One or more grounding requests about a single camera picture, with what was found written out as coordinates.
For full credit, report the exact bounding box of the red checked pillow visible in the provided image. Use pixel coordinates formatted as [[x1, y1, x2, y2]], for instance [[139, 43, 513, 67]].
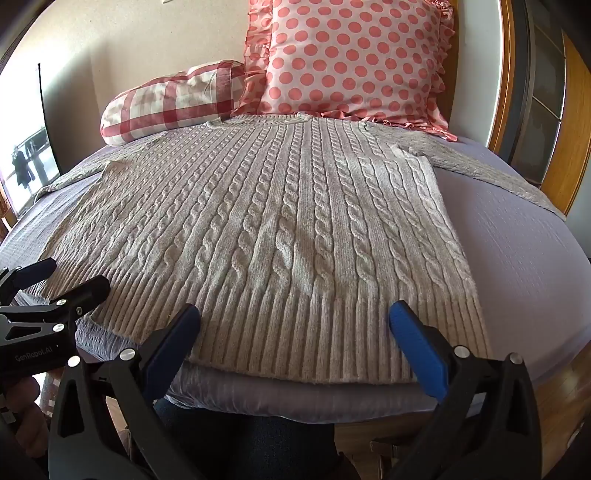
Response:
[[100, 60, 247, 148]]

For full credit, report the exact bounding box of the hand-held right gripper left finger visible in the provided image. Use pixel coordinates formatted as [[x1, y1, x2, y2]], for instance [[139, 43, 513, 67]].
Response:
[[47, 303, 206, 480]]

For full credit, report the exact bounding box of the wooden framed glass door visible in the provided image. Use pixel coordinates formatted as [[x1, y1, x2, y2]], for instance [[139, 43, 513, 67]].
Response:
[[524, 0, 591, 222]]

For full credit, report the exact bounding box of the bed with lavender sheet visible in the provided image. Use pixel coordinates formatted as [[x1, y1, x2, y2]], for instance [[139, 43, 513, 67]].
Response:
[[0, 134, 591, 414]]

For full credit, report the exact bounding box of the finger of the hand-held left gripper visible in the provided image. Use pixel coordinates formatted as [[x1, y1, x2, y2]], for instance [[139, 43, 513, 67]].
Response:
[[0, 257, 58, 303], [0, 275, 112, 345]]

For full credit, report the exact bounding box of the person's leg in jeans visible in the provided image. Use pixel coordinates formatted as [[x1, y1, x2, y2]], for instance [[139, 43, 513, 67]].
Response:
[[152, 399, 345, 480]]

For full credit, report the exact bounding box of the wooden headboard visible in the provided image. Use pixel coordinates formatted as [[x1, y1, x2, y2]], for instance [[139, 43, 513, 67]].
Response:
[[488, 0, 517, 155]]

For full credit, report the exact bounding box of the person's left hand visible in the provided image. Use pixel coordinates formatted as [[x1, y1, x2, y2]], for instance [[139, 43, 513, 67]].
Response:
[[0, 375, 49, 462]]

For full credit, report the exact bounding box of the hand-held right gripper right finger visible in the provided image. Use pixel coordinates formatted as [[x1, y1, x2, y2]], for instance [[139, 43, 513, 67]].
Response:
[[388, 300, 542, 480]]

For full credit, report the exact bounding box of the grey cable-knit sweater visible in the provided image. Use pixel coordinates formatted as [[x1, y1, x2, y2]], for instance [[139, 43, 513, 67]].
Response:
[[34, 113, 567, 387]]

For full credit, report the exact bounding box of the pink polka dot pillow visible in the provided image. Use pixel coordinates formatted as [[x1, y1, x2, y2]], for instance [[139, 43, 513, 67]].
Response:
[[231, 0, 459, 143]]

